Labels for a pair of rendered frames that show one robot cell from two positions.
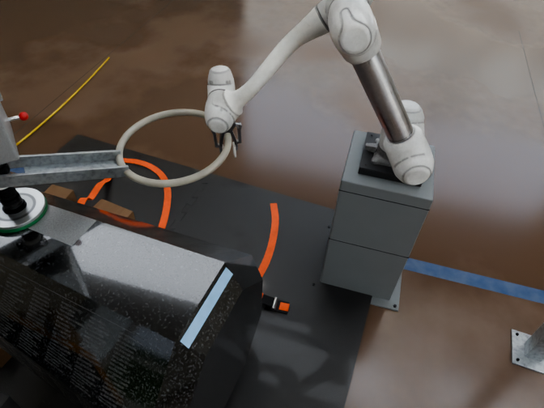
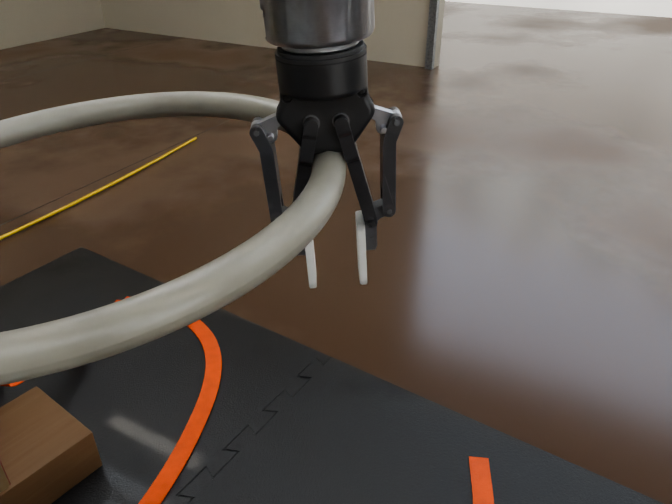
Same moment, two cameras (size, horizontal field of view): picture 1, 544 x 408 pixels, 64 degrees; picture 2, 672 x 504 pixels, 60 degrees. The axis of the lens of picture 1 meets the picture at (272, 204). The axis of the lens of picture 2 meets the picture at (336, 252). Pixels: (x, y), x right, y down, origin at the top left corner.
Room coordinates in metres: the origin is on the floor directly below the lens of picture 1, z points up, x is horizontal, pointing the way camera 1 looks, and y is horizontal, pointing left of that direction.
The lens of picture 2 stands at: (1.06, 0.08, 1.14)
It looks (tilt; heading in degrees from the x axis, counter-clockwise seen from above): 31 degrees down; 15
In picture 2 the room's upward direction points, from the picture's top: straight up
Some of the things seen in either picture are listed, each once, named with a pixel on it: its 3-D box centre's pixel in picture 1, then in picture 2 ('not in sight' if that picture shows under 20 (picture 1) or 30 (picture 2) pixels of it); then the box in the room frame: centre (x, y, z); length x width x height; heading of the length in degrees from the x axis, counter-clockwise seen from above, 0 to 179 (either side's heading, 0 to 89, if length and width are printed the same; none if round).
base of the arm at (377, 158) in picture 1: (389, 150); not in sight; (1.58, -0.52, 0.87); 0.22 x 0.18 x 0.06; 76
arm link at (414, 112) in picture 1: (402, 126); not in sight; (1.57, -0.54, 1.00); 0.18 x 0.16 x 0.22; 2
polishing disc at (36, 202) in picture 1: (14, 207); not in sight; (1.12, 0.98, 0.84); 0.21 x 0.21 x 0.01
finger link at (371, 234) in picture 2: not in sight; (379, 223); (1.55, 0.17, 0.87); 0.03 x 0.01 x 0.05; 107
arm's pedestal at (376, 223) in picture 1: (372, 219); not in sight; (1.58, -0.54, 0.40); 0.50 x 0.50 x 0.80; 76
